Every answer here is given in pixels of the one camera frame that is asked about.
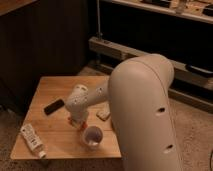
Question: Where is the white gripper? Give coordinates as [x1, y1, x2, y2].
[68, 110, 89, 131]

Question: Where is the white ceramic cup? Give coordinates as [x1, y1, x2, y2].
[82, 126, 103, 148]

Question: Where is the grey metal shelf beam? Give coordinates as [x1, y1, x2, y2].
[89, 37, 213, 90]

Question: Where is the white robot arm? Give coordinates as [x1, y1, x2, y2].
[65, 54, 183, 171]

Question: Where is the wooden low table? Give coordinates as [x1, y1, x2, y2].
[9, 75, 122, 161]

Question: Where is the vertical metal pole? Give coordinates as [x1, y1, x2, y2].
[96, 0, 102, 40]

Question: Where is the black remote control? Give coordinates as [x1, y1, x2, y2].
[44, 99, 64, 115]

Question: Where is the white tube with label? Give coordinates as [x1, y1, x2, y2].
[20, 124, 46, 159]

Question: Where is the small beige sponge block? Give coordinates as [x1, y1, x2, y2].
[96, 108, 110, 121]

